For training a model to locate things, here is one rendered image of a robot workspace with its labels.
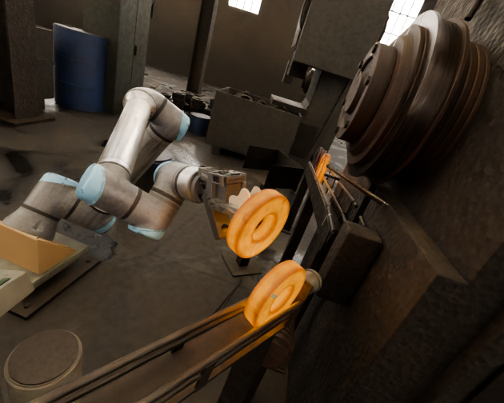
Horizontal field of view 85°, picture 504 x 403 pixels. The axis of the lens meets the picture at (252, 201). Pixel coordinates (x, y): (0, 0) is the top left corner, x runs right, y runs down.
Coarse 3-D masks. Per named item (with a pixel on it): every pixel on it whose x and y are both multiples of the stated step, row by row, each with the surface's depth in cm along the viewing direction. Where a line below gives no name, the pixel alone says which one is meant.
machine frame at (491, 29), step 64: (448, 0) 99; (384, 192) 88; (448, 192) 64; (384, 256) 71; (448, 256) 57; (320, 320) 101; (384, 320) 62; (448, 320) 54; (320, 384) 83; (384, 384) 63; (448, 384) 57
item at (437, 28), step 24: (432, 24) 65; (456, 24) 66; (432, 48) 61; (456, 48) 61; (432, 72) 61; (432, 96) 62; (408, 120) 64; (432, 120) 63; (384, 144) 70; (408, 144) 67; (360, 168) 82; (384, 168) 75
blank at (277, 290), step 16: (272, 272) 53; (288, 272) 53; (304, 272) 58; (256, 288) 52; (272, 288) 51; (288, 288) 59; (256, 304) 51; (272, 304) 59; (288, 304) 62; (256, 320) 53
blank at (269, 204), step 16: (272, 192) 55; (240, 208) 52; (256, 208) 51; (272, 208) 55; (288, 208) 60; (240, 224) 51; (256, 224) 54; (272, 224) 60; (240, 240) 53; (256, 240) 58; (272, 240) 63; (240, 256) 56
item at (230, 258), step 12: (252, 156) 155; (264, 156) 158; (276, 156) 161; (252, 168) 159; (264, 168) 162; (276, 168) 133; (288, 168) 136; (300, 168) 139; (264, 180) 144; (276, 180) 137; (288, 180) 140; (228, 264) 170; (240, 264) 170; (252, 264) 176
